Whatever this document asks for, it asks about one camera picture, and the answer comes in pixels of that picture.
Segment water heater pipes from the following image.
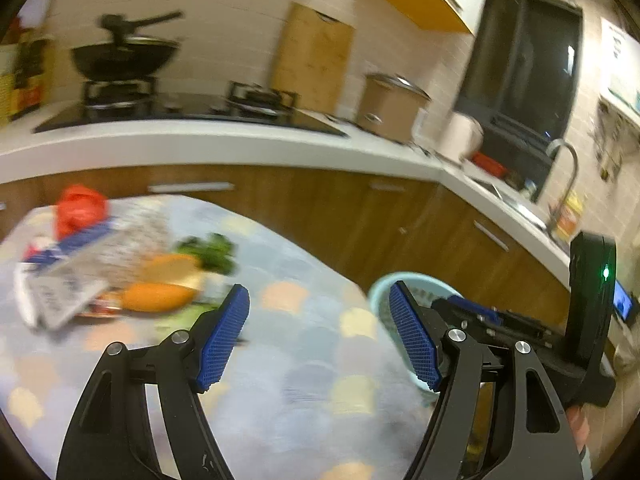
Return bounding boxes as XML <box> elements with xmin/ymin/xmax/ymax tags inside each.
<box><xmin>592</xmin><ymin>100</ymin><xmax>640</xmax><ymax>181</ymax></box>

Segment white water heater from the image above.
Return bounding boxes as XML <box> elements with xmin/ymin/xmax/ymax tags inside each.
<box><xmin>597</xmin><ymin>16</ymin><xmax>640</xmax><ymax>111</ymax></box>

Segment small red basket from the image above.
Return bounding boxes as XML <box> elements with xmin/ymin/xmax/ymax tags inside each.
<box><xmin>470</xmin><ymin>152</ymin><xmax>506</xmax><ymax>176</ymax></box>

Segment steel faucet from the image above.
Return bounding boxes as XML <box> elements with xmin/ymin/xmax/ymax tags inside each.
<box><xmin>545</xmin><ymin>139</ymin><xmax>581</xmax><ymax>241</ymax></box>

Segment red plastic bag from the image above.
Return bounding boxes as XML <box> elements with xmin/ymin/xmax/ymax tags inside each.
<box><xmin>56</xmin><ymin>185</ymin><xmax>110</xmax><ymax>241</ymax></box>

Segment black wok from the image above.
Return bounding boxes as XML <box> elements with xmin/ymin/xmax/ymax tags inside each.
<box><xmin>70</xmin><ymin>40</ymin><xmax>181</xmax><ymax>83</ymax></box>

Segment blue white carton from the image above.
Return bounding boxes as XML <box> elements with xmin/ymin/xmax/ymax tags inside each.
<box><xmin>20</xmin><ymin>217</ymin><xmax>118</xmax><ymax>281</ymax></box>

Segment orange fruit peel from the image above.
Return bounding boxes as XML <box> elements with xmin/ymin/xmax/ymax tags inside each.
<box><xmin>122</xmin><ymin>282</ymin><xmax>197</xmax><ymax>314</ymax></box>

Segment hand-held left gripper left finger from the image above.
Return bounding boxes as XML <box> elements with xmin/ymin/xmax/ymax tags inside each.
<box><xmin>56</xmin><ymin>284</ymin><xmax>250</xmax><ymax>480</ymax></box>

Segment grey printed packet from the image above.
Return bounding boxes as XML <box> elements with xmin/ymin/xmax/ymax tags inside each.
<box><xmin>35</xmin><ymin>230</ymin><xmax>156</xmax><ymax>331</ymax></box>

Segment light blue plastic basket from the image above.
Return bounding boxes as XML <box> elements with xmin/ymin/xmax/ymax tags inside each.
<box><xmin>367</xmin><ymin>271</ymin><xmax>466</xmax><ymax>395</ymax></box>

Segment scallop patterned tablecloth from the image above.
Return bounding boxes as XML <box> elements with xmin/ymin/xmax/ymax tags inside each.
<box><xmin>0</xmin><ymin>195</ymin><xmax>441</xmax><ymax>480</ymax></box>

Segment steel sink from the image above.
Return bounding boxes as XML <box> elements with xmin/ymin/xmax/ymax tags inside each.
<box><xmin>475</xmin><ymin>177</ymin><xmax>551</xmax><ymax>231</ymax></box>

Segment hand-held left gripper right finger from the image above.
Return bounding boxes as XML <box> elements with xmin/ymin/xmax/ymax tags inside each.
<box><xmin>389</xmin><ymin>281</ymin><xmax>585</xmax><ymax>480</ymax></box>

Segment dark window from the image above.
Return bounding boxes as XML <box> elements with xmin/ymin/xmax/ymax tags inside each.
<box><xmin>452</xmin><ymin>0</ymin><xmax>585</xmax><ymax>206</ymax></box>

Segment yellow dish soap bottle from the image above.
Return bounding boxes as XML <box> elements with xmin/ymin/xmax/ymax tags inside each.
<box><xmin>552</xmin><ymin>192</ymin><xmax>587</xmax><ymax>241</ymax></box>

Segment black burner grate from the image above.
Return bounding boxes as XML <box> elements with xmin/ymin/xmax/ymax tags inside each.
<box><xmin>226</xmin><ymin>81</ymin><xmax>301</xmax><ymax>113</ymax></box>
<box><xmin>81</xmin><ymin>77</ymin><xmax>158</xmax><ymax>110</ymax></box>

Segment brown rice cooker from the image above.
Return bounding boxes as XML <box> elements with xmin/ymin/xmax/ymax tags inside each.
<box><xmin>356</xmin><ymin>72</ymin><xmax>432</xmax><ymax>145</ymax></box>

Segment white electric kettle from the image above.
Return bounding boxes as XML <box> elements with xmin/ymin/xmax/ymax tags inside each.
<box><xmin>440</xmin><ymin>110</ymin><xmax>485</xmax><ymax>163</ymax></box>

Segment person's right hand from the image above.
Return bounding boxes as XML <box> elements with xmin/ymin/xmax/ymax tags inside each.
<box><xmin>566</xmin><ymin>404</ymin><xmax>595</xmax><ymax>467</ymax></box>

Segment green vegetable scrap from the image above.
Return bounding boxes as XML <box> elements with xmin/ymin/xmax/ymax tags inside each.
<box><xmin>175</xmin><ymin>233</ymin><xmax>237</xmax><ymax>276</ymax></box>

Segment black glass gas hob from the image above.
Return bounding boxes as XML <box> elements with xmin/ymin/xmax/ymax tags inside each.
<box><xmin>32</xmin><ymin>91</ymin><xmax>351</xmax><ymax>139</ymax></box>

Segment wok lid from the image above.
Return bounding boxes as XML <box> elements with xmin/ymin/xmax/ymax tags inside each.
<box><xmin>97</xmin><ymin>10</ymin><xmax>184</xmax><ymax>45</ymax></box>

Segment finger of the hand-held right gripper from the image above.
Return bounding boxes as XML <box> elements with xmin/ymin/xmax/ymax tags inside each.
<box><xmin>431</xmin><ymin>296</ymin><xmax>473</xmax><ymax>328</ymax></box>
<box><xmin>467</xmin><ymin>304</ymin><xmax>502</xmax><ymax>325</ymax></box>

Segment yellow plastic holder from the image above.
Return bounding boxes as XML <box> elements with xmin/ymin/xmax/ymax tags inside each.
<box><xmin>0</xmin><ymin>45</ymin><xmax>16</xmax><ymax>127</ymax></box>

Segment wooden cutting board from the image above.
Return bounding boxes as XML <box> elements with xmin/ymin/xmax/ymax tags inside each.
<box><xmin>270</xmin><ymin>2</ymin><xmax>357</xmax><ymax>113</ymax></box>

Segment wooden base cabinets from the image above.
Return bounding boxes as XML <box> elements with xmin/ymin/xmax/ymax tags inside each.
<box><xmin>0</xmin><ymin>164</ymin><xmax>618</xmax><ymax>376</ymax></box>

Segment pale orange peel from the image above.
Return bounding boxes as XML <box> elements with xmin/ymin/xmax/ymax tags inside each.
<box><xmin>140</xmin><ymin>254</ymin><xmax>204</xmax><ymax>286</ymax></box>

